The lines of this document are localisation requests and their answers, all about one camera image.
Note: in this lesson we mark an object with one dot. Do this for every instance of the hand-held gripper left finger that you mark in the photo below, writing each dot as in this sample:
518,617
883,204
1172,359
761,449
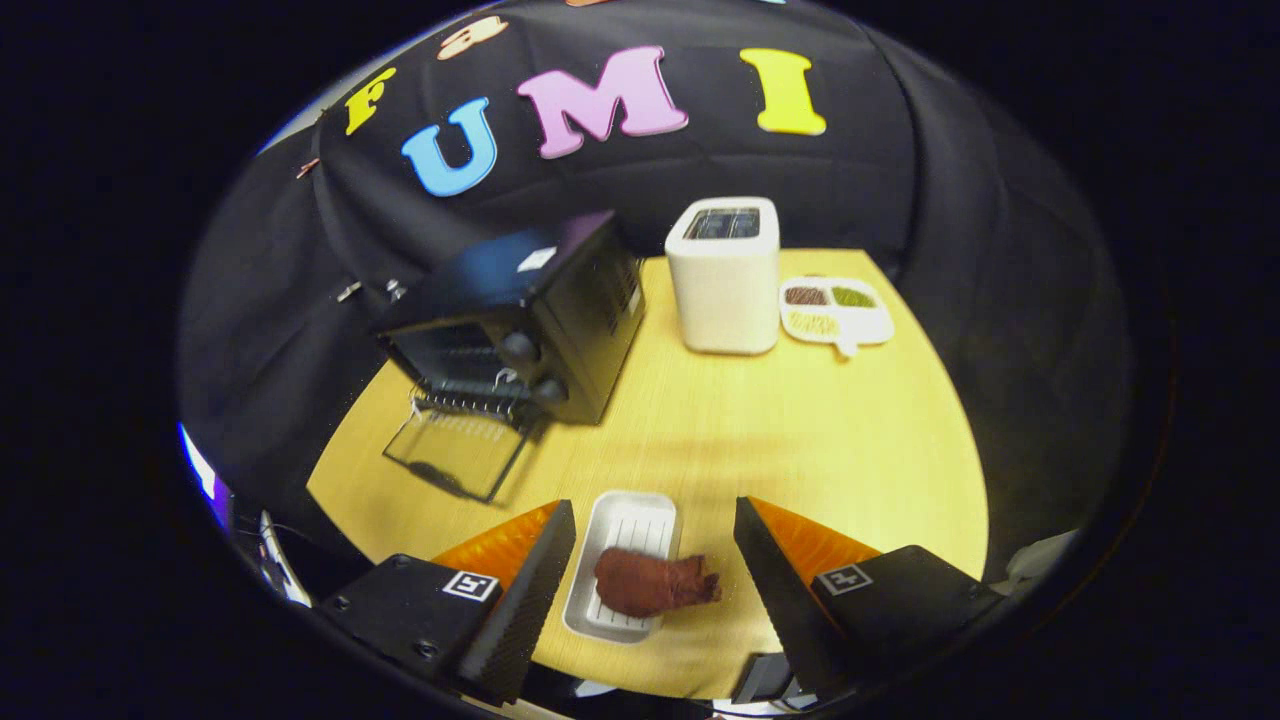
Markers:
530,600

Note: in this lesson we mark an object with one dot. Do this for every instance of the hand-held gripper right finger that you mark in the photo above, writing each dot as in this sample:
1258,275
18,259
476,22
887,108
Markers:
780,600

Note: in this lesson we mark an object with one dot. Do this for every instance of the brown meat piece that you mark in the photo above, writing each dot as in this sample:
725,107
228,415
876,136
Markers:
640,585

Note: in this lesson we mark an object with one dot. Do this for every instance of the glass toaster oven door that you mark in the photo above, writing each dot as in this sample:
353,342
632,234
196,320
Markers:
455,455

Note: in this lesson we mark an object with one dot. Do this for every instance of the black toaster oven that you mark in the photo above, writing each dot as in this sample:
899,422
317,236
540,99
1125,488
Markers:
590,320

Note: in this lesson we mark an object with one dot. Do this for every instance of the black oven knob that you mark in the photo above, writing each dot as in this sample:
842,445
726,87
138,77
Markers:
550,391
520,348

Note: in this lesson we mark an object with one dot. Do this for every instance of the white pop-up toaster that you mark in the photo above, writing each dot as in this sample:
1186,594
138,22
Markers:
720,290

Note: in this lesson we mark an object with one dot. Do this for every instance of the white ribbed tray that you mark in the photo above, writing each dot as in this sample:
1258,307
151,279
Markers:
625,520

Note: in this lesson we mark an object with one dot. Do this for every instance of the white divided plate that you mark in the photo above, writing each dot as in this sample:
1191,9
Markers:
880,325

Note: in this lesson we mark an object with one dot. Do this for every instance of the small metal clip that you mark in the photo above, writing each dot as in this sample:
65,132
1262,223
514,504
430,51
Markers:
349,291

